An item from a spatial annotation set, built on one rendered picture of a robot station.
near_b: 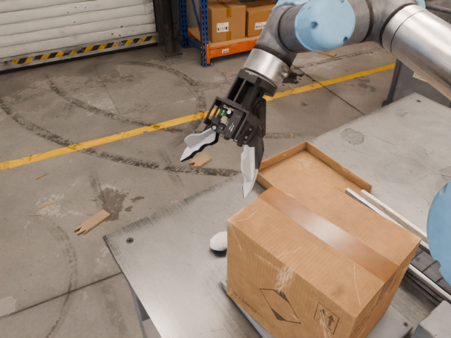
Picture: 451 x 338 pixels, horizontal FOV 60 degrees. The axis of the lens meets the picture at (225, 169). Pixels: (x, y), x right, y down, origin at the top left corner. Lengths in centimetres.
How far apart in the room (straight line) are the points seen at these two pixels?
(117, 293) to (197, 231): 100
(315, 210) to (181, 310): 42
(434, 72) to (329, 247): 36
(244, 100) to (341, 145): 90
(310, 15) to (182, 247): 75
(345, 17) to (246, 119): 21
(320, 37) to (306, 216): 38
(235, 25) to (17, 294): 302
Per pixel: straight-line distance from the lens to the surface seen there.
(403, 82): 315
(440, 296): 112
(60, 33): 431
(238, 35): 416
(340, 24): 62
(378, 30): 68
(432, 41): 62
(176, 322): 101
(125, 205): 249
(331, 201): 87
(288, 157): 143
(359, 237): 81
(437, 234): 43
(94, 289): 214
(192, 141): 73
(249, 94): 69
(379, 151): 156
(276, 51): 70
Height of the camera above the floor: 171
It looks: 40 degrees down
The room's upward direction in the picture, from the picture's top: straight up
